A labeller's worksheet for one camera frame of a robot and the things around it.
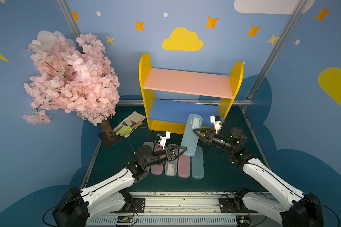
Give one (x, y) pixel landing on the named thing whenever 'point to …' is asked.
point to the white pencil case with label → (171, 167)
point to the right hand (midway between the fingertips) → (196, 131)
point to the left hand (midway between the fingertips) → (187, 148)
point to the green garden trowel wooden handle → (127, 129)
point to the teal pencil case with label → (190, 139)
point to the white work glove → (134, 119)
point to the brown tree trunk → (108, 129)
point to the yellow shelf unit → (169, 115)
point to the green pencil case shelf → (197, 168)
